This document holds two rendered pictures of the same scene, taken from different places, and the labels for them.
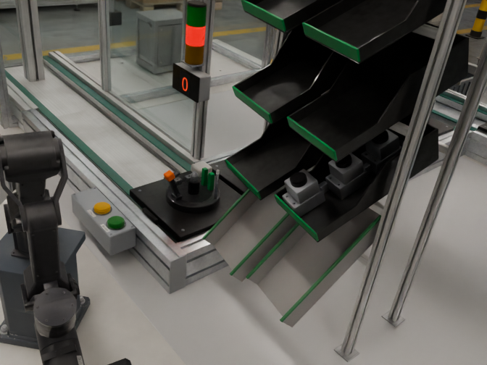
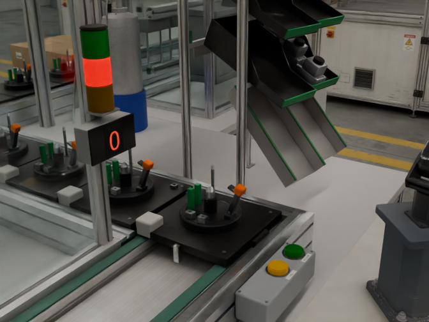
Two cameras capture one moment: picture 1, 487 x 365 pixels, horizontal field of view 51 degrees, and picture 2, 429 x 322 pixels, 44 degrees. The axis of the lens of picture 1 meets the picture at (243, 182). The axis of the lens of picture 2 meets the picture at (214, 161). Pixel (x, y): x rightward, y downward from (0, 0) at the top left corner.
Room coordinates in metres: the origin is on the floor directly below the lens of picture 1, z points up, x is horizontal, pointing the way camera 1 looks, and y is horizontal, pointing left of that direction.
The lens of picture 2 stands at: (1.34, 1.17, 1.57)
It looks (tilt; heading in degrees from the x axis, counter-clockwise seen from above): 23 degrees down; 258
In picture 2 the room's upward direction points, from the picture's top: 1 degrees counter-clockwise
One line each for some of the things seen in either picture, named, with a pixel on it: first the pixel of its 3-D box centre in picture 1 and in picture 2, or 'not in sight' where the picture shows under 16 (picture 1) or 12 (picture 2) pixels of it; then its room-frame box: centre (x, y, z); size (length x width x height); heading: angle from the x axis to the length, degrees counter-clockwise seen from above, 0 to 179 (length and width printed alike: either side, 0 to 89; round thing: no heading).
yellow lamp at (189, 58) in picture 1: (194, 53); (99, 96); (1.34, 0.17, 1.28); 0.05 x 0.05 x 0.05
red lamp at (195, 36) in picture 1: (195, 34); (97, 70); (1.34, 0.17, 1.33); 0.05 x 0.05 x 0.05
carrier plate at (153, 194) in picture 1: (193, 200); (210, 222); (1.12, 0.13, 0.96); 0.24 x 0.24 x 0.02; 44
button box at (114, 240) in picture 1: (102, 219); (277, 282); (1.03, 0.34, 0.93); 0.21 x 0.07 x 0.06; 44
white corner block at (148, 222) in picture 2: (201, 171); (149, 225); (1.26, 0.12, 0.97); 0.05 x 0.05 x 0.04; 44
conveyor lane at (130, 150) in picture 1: (141, 164); (112, 307); (1.35, 0.32, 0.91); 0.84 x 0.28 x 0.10; 44
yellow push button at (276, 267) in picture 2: (102, 208); (278, 269); (1.03, 0.34, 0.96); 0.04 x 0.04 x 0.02
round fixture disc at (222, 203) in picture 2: (193, 195); (210, 214); (1.12, 0.13, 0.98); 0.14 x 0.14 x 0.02
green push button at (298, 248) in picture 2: (116, 223); (293, 252); (0.98, 0.29, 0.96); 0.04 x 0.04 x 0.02
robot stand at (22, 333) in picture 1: (40, 286); (419, 262); (0.75, 0.38, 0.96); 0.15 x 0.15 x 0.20; 86
